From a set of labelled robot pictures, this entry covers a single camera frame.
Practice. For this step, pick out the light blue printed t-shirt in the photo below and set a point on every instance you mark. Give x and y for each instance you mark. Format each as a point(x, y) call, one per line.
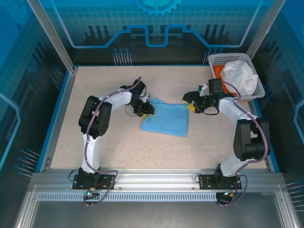
point(166, 118)

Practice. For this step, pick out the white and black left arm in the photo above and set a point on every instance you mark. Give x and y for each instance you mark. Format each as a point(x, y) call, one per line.
point(91, 152)

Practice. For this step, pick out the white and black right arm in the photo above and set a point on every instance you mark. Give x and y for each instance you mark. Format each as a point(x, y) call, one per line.
point(231, 166)

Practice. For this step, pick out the orange t-shirt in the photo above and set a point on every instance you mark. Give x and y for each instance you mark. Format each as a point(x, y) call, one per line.
point(217, 71)

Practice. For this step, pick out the white t-shirt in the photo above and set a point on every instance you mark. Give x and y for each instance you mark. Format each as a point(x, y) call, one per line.
point(240, 76)

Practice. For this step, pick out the white perforated plastic basket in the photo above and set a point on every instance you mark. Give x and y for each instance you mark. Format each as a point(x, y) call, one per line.
point(228, 58)

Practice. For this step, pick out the small lit connector board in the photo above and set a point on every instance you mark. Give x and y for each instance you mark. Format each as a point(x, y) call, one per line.
point(91, 192)
point(229, 193)

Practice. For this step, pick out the grey metal shelf panel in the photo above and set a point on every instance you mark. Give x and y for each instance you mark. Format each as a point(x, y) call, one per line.
point(152, 213)

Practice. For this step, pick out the wide aluminium base rail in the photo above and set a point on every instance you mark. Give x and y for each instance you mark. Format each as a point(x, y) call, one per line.
point(154, 178)

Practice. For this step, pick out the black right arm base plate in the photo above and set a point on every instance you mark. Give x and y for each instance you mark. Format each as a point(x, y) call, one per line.
point(206, 181)

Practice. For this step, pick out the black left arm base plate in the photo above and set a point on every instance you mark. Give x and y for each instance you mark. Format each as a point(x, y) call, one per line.
point(107, 181)

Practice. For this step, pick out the aluminium frame post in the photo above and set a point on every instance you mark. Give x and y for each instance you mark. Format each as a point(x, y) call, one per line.
point(54, 35)
point(263, 28)

